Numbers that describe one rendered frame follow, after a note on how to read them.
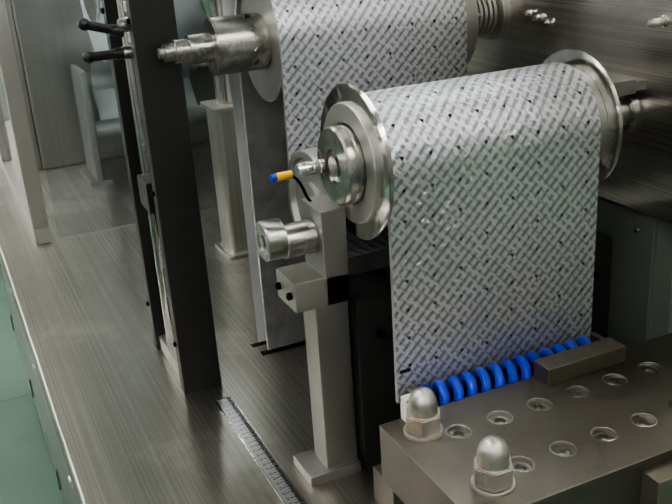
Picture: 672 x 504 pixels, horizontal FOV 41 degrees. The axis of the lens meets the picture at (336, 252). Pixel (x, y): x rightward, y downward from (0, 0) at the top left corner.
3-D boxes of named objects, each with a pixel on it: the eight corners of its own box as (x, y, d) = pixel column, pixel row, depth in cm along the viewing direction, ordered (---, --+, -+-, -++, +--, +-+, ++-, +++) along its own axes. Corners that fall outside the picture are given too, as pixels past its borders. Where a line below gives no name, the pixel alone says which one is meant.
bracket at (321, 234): (289, 465, 99) (264, 205, 88) (342, 448, 101) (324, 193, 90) (307, 490, 95) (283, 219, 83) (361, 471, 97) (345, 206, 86)
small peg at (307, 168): (300, 178, 83) (295, 177, 84) (327, 173, 84) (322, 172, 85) (298, 163, 83) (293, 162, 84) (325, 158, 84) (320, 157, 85)
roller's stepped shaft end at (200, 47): (156, 66, 100) (152, 37, 98) (208, 59, 102) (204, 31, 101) (163, 70, 97) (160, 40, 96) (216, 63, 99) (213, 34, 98)
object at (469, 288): (395, 401, 87) (388, 224, 80) (587, 342, 96) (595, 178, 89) (398, 404, 87) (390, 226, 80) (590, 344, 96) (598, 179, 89)
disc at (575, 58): (526, 173, 102) (528, 42, 97) (530, 172, 102) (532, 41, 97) (615, 207, 89) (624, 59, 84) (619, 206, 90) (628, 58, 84)
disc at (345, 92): (324, 215, 93) (315, 73, 87) (329, 214, 93) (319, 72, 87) (392, 261, 80) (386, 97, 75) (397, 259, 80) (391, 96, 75)
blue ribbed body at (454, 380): (410, 411, 88) (409, 380, 86) (585, 356, 96) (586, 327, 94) (428, 428, 85) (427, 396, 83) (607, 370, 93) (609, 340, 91)
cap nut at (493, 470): (461, 478, 74) (461, 432, 72) (498, 465, 75) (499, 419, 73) (486, 503, 70) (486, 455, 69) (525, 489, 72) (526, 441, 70)
